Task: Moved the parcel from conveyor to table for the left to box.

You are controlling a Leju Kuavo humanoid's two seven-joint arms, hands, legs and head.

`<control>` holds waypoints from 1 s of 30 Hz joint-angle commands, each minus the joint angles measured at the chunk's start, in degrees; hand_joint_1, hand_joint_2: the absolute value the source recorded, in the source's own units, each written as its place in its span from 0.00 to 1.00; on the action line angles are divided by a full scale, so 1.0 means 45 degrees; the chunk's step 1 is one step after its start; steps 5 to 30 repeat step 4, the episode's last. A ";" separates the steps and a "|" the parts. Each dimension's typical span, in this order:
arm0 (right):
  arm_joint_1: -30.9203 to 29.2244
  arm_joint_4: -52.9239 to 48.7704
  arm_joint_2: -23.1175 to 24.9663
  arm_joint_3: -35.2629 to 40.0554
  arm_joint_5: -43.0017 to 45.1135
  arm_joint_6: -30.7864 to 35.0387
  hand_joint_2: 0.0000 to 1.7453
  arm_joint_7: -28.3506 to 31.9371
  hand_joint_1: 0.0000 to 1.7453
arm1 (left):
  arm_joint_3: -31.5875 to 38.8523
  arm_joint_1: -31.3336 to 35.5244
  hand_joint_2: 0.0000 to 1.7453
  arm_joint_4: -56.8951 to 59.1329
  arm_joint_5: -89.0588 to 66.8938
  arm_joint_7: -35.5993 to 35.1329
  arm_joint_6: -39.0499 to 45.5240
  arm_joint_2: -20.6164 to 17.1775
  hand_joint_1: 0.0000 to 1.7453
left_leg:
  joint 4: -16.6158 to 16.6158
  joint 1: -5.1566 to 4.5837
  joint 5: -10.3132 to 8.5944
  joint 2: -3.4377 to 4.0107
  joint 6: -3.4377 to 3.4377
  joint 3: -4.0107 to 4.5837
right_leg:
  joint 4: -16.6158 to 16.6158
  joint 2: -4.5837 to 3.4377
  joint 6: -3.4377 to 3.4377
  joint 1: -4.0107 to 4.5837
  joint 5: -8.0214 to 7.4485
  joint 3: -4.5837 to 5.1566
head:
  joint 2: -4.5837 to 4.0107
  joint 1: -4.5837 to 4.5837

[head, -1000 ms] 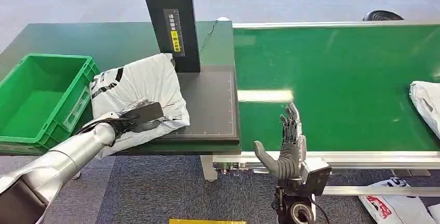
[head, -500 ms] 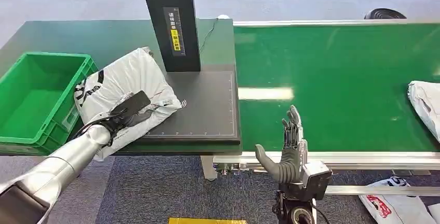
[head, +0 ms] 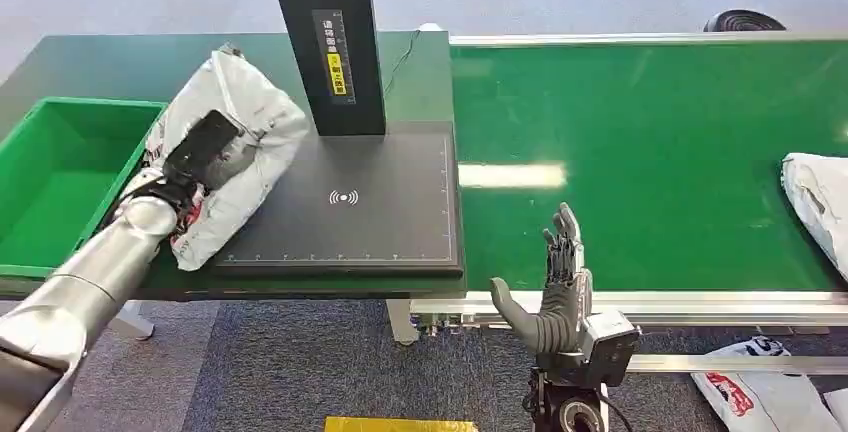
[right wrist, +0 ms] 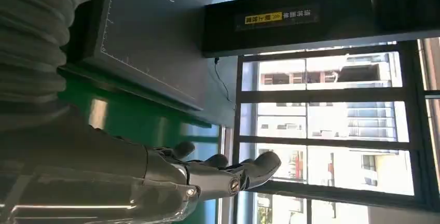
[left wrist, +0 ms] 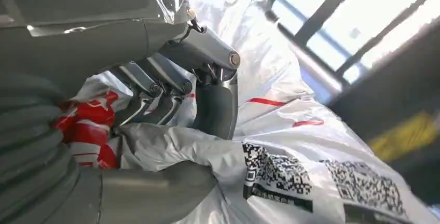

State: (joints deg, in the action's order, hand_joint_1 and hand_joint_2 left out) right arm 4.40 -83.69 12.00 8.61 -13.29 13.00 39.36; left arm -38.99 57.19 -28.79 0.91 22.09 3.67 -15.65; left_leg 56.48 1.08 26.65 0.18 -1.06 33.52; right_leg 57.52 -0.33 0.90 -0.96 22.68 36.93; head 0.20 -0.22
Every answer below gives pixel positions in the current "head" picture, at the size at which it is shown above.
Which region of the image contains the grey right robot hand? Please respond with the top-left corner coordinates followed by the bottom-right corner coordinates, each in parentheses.
top-left (489, 201), bottom-right (595, 357)

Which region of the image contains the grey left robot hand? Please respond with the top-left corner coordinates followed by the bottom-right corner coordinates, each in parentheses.
top-left (161, 108), bottom-right (261, 193)

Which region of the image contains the white printed plastic parcel bag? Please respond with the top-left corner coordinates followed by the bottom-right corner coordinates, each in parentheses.
top-left (140, 43), bottom-right (312, 273)

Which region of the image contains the green conveyor belt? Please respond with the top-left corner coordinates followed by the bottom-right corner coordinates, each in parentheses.
top-left (450, 39), bottom-right (848, 296)

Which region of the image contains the green plastic crate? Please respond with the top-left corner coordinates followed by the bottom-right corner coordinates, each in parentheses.
top-left (0, 96), bottom-right (169, 282)

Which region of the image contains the pale table leg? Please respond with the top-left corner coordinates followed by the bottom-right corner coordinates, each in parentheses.
top-left (107, 300), bottom-right (156, 342)
top-left (385, 299), bottom-right (421, 346)

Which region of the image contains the black parcel scanner stand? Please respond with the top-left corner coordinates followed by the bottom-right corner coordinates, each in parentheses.
top-left (210, 0), bottom-right (466, 279)

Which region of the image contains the white red printed parcel bag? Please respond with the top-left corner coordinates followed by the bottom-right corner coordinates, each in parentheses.
top-left (690, 336), bottom-right (827, 432)

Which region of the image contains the white grey parcel bag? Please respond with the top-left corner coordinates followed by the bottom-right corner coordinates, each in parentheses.
top-left (780, 151), bottom-right (848, 283)

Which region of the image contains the plain white parcel bag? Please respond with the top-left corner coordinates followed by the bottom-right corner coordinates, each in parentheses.
top-left (824, 387), bottom-right (848, 432)

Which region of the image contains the black ribbed round object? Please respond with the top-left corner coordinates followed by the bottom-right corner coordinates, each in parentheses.
top-left (702, 8), bottom-right (788, 33)

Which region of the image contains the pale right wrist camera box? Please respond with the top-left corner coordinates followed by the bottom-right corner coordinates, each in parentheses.
top-left (577, 309), bottom-right (643, 391)

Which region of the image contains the aluminium conveyor side rail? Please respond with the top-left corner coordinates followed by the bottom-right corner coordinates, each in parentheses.
top-left (449, 31), bottom-right (848, 48)
top-left (409, 290), bottom-right (848, 330)

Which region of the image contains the thin black scanner cable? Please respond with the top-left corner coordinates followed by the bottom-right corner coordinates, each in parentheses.
top-left (383, 29), bottom-right (423, 97)

